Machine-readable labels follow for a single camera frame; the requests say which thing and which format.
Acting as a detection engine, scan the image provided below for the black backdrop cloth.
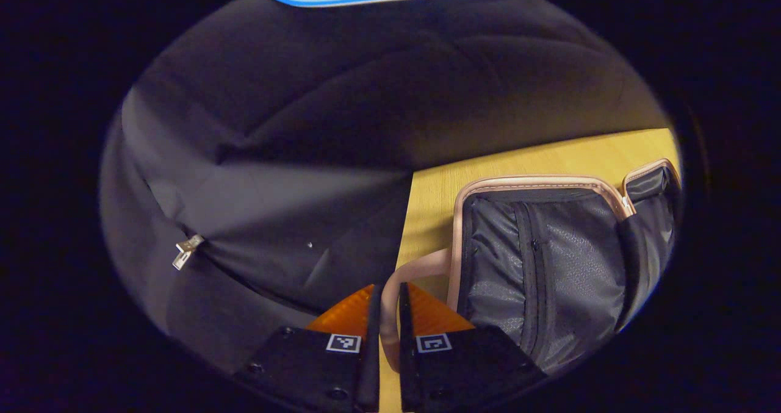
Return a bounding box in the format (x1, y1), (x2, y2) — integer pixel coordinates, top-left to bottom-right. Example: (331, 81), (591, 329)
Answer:
(99, 0), (672, 374)

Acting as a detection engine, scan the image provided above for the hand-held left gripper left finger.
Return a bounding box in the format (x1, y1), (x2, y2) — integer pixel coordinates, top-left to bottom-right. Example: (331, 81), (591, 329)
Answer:
(235, 284), (383, 413)

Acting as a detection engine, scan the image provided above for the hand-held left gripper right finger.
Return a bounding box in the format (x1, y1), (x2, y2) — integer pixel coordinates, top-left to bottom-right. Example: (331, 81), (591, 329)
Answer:
(398, 282), (547, 413)

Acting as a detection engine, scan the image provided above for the silver metal clip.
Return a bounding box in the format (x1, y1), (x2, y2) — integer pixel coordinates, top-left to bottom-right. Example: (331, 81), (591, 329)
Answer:
(172, 234), (206, 271)

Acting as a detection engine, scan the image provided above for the pink hard-shell suitcase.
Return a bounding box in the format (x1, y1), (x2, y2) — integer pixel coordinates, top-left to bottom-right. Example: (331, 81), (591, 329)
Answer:
(380, 159), (683, 374)

